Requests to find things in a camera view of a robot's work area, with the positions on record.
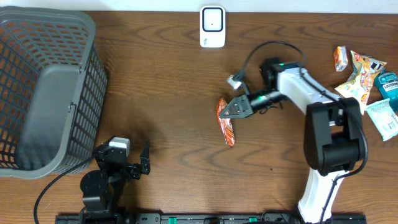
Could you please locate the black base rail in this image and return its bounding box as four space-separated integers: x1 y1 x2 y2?
55 212 368 224

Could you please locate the small orange snack packet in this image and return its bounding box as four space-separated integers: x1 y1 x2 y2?
333 46 348 72

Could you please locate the orange chocolate bar wrapper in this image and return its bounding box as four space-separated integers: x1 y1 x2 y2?
216 98 235 147

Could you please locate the green white paper label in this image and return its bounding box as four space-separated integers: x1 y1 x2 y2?
365 98 397 141

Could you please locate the cream snack bag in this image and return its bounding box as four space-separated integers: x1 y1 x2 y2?
335 50 387 114

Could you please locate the white barcode scanner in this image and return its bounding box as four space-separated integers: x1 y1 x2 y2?
200 6 226 48

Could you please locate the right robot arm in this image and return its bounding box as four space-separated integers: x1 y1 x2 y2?
218 58 368 223

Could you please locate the blue mouthwash bottle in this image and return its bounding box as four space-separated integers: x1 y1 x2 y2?
374 68 398 112

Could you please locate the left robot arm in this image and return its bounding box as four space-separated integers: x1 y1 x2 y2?
79 140 150 224

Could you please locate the grey plastic shopping basket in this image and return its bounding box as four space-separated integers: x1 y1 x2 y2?
1 6 108 179

